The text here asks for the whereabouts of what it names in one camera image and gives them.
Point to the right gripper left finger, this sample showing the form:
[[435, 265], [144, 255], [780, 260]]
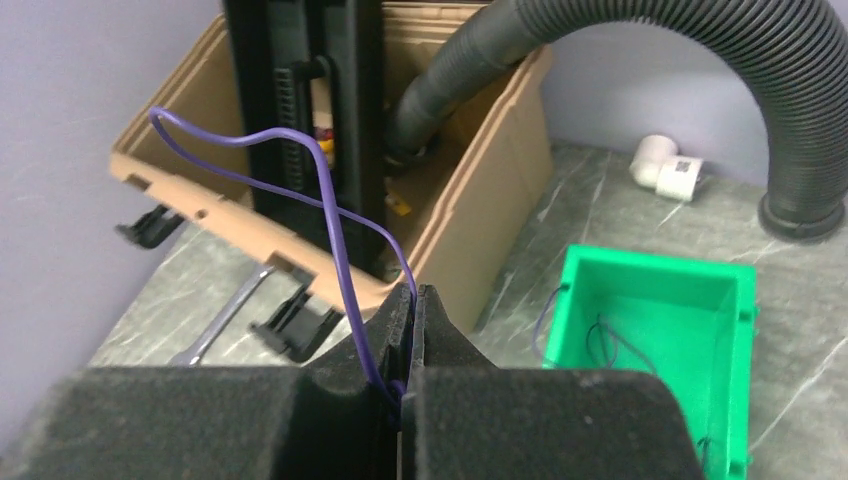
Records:
[[322, 421]]

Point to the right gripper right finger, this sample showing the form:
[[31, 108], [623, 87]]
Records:
[[465, 418]]

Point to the green plastic bin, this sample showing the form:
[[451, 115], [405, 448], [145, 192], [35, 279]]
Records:
[[689, 322]]

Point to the silver combination wrench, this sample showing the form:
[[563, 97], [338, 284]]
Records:
[[194, 353]]

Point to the tan plastic toolbox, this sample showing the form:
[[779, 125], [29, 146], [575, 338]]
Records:
[[319, 134]]

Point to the white pipe fitting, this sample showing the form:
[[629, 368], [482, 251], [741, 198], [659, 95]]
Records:
[[657, 165]]

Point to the black toolbox tray insert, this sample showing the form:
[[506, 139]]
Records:
[[307, 65]]

